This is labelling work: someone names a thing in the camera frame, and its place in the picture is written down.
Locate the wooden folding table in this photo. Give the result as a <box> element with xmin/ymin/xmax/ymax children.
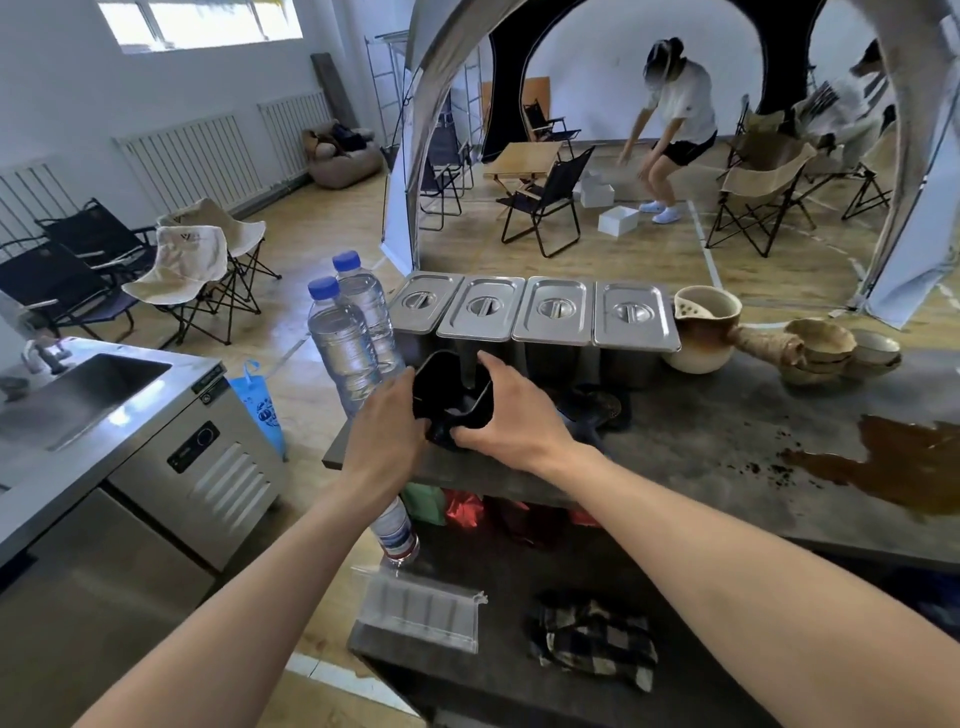
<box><xmin>483</xmin><ymin>140</ymin><xmax>564</xmax><ymax>201</ymax></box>

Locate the red-capped water bottle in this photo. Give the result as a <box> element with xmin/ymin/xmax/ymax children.
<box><xmin>369</xmin><ymin>495</ymin><xmax>421</xmax><ymax>573</ymax></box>

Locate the small beige ceramic cup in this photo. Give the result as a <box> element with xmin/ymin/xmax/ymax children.
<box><xmin>850</xmin><ymin>329</ymin><xmax>903</xmax><ymax>378</ymax></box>

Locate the brown bean bag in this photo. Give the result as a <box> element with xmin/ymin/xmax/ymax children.
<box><xmin>302</xmin><ymin>120</ymin><xmax>386</xmax><ymax>191</ymax></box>

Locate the beige ceramic pitcher with handle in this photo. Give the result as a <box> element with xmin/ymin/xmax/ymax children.
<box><xmin>663</xmin><ymin>285</ymin><xmax>805</xmax><ymax>376</ymax></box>

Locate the person's right forearm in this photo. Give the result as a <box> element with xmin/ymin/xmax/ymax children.
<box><xmin>538</xmin><ymin>438</ymin><xmax>960</xmax><ymax>728</ymax></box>

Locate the beige folding chair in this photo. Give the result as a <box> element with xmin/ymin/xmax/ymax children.
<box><xmin>704</xmin><ymin>112</ymin><xmax>819</xmax><ymax>259</ymax></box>
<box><xmin>156</xmin><ymin>196</ymin><xmax>283</xmax><ymax>303</ymax></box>
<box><xmin>121</xmin><ymin>224</ymin><xmax>264</xmax><ymax>348</ymax></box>
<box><xmin>795</xmin><ymin>157</ymin><xmax>894</xmax><ymax>223</ymax></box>

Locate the blue shopping bag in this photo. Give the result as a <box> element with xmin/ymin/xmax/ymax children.
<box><xmin>228</xmin><ymin>359</ymin><xmax>288</xmax><ymax>460</ymax></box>

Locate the brown tea spill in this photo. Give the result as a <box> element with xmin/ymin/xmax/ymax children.
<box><xmin>780</xmin><ymin>414</ymin><xmax>960</xmax><ymax>520</ymax></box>

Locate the black folding chair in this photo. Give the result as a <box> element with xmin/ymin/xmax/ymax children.
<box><xmin>495</xmin><ymin>145</ymin><xmax>598</xmax><ymax>259</ymax></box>
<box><xmin>522</xmin><ymin>97</ymin><xmax>583</xmax><ymax>162</ymax></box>
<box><xmin>0</xmin><ymin>237</ymin><xmax>141</xmax><ymax>344</ymax></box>
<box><xmin>35</xmin><ymin>198</ymin><xmax>159</xmax><ymax>280</ymax></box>

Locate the white box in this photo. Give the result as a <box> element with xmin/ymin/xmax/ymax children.
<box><xmin>597</xmin><ymin>205</ymin><xmax>641</xmax><ymax>240</ymax></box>
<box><xmin>573</xmin><ymin>170</ymin><xmax>617</xmax><ymax>210</ymax></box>

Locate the white wall radiator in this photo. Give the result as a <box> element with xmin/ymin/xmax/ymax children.
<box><xmin>0</xmin><ymin>160</ymin><xmax>81</xmax><ymax>258</ymax></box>
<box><xmin>113</xmin><ymin>111</ymin><xmax>265</xmax><ymax>220</ymax></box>
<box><xmin>256</xmin><ymin>89</ymin><xmax>336</xmax><ymax>186</ymax></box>

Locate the blue-capped water bottle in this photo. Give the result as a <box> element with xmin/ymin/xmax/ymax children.
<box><xmin>332</xmin><ymin>249</ymin><xmax>407</xmax><ymax>376</ymax></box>
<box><xmin>306</xmin><ymin>276</ymin><xmax>384</xmax><ymax>419</ymax></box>

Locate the red packet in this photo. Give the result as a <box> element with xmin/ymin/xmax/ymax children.
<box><xmin>444</xmin><ymin>490</ymin><xmax>488</xmax><ymax>531</ymax></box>

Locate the steel faucet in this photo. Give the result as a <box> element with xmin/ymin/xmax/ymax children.
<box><xmin>20</xmin><ymin>336</ymin><xmax>73</xmax><ymax>377</ymax></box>

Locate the person's right hand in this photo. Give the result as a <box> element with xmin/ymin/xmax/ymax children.
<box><xmin>449</xmin><ymin>351</ymin><xmax>580</xmax><ymax>475</ymax></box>

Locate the black dish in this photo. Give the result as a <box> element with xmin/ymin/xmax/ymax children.
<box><xmin>555</xmin><ymin>384</ymin><xmax>633</xmax><ymax>436</ymax></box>

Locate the window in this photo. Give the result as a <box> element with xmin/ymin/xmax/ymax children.
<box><xmin>96</xmin><ymin>0</ymin><xmax>305</xmax><ymax>54</ymax></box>

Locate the stainless steel sink counter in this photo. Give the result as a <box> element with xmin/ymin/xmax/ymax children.
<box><xmin>0</xmin><ymin>336</ymin><xmax>291</xmax><ymax>728</ymax></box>

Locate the person's left forearm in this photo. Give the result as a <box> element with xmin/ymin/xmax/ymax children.
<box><xmin>73</xmin><ymin>478</ymin><xmax>410</xmax><ymax>728</ymax></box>

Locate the grey arched tent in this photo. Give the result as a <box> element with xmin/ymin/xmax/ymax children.
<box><xmin>381</xmin><ymin>0</ymin><xmax>960</xmax><ymax>331</ymax></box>

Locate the green packet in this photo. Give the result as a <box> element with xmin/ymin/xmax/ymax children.
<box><xmin>400</xmin><ymin>483</ymin><xmax>448</xmax><ymax>527</ymax></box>

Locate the metal rack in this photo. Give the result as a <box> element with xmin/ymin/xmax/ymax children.
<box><xmin>364</xmin><ymin>29</ymin><xmax>423</xmax><ymax>153</ymax></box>

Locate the beige ceramic bowl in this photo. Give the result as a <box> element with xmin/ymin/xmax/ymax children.
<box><xmin>780</xmin><ymin>317</ymin><xmax>858</xmax><ymax>388</ymax></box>

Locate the steel container with lid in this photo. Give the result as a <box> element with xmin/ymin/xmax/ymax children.
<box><xmin>387</xmin><ymin>270</ymin><xmax>467</xmax><ymax>369</ymax></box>
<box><xmin>591</xmin><ymin>281</ymin><xmax>683</xmax><ymax>391</ymax></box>
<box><xmin>511</xmin><ymin>275</ymin><xmax>598</xmax><ymax>387</ymax></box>
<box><xmin>435</xmin><ymin>275</ymin><xmax>527</xmax><ymax>380</ymax></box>

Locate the clear plastic box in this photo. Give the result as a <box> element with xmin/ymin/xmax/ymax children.
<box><xmin>351</xmin><ymin>564</ymin><xmax>489</xmax><ymax>655</ymax></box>

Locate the dark folding chair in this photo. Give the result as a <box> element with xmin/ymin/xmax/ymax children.
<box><xmin>417</xmin><ymin>93</ymin><xmax>475</xmax><ymax>233</ymax></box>

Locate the plaid cloth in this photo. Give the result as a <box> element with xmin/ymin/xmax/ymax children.
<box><xmin>527</xmin><ymin>591</ymin><xmax>660</xmax><ymax>693</ymax></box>

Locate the brown leaning board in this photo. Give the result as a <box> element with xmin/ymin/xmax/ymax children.
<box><xmin>310</xmin><ymin>51</ymin><xmax>362</xmax><ymax>133</ymax></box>

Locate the person's left hand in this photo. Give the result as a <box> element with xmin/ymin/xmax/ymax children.
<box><xmin>341</xmin><ymin>366</ymin><xmax>434</xmax><ymax>502</ymax></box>

